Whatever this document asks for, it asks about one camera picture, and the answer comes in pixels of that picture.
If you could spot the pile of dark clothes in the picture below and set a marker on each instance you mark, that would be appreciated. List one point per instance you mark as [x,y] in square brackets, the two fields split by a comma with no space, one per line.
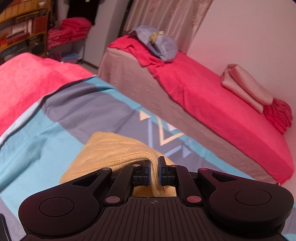
[84,9]

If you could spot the tan cable knit cardigan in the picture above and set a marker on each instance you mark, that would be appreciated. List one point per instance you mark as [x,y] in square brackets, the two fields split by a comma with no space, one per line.
[116,151]

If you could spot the wooden bookshelf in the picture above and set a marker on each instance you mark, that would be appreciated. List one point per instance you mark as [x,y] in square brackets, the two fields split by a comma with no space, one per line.
[24,27]

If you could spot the folded pink blanket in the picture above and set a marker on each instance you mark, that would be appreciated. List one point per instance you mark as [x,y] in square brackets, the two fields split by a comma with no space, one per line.
[241,83]

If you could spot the blue grey pillow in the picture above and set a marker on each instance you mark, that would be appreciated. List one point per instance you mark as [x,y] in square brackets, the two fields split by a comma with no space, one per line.
[160,44]

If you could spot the blue grey patterned bed sheet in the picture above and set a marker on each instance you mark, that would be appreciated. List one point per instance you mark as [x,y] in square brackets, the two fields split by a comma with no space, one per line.
[36,155]

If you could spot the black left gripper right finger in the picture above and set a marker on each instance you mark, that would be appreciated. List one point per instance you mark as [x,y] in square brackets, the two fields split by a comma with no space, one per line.
[182,180]

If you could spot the stack of red bedding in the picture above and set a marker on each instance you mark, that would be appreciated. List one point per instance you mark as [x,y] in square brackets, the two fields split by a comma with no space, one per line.
[71,30]

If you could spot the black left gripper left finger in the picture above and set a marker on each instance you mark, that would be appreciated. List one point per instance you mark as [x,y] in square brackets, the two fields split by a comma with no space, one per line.
[124,182]

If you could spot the floral beige curtain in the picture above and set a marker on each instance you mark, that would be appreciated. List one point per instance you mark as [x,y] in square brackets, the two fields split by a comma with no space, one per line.
[179,19]

